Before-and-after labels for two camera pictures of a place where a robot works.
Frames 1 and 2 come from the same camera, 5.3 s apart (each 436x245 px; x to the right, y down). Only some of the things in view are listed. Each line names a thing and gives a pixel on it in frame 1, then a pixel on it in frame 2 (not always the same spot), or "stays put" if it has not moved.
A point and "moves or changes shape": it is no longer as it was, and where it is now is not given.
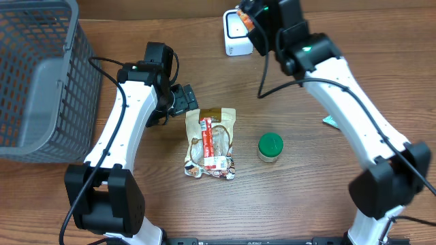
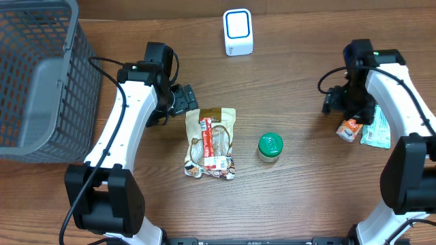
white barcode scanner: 237,39 stays put
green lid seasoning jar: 270,145 stays put
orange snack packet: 247,21 moves or changes shape
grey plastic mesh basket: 50,92 stays put
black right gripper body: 254,30 -> 334,101
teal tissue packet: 329,120 moves or changes shape
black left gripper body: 186,99 stays put
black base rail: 270,241 stays put
